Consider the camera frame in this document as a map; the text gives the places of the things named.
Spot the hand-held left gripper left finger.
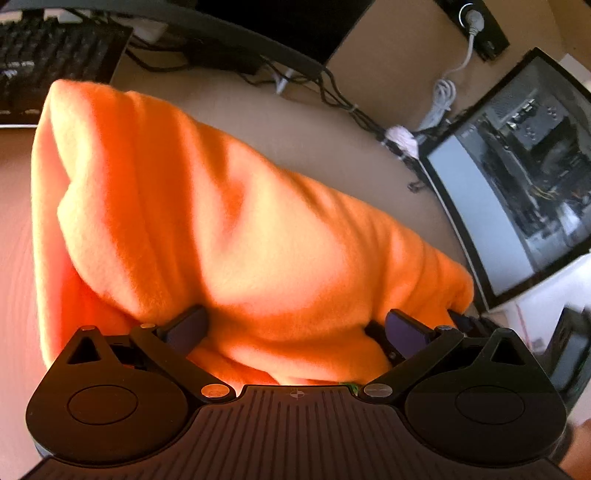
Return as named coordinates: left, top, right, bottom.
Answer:
left=55, top=305, right=237, bottom=405

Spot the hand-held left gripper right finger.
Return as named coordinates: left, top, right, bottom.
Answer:
left=358, top=308, right=548, bottom=407

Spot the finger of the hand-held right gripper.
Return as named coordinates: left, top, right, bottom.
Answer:
left=365, top=323, right=403, bottom=368
left=448, top=310, right=493, bottom=339

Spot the orange fleece garment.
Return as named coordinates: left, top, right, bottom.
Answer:
left=31, top=79, right=475, bottom=387

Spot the white computer case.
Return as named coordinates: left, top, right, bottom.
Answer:
left=418, top=46, right=591, bottom=333

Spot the crumpled white tissue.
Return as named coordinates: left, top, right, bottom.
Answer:
left=385, top=126, right=419, bottom=156

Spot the black mechanical keyboard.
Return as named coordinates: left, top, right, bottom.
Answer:
left=0, top=11, right=134, bottom=129

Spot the curved black computer monitor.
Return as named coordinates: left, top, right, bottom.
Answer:
left=0, top=0, right=377, bottom=78

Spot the black computer cable bundle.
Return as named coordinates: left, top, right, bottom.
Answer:
left=318, top=69, right=426, bottom=191

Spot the black monitor cable bundle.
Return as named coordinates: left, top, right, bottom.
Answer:
left=124, top=28, right=324, bottom=93

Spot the white power cable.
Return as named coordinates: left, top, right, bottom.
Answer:
left=416, top=4, right=486, bottom=133

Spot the black socket rail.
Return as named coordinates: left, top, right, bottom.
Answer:
left=434, top=0, right=511, bottom=61

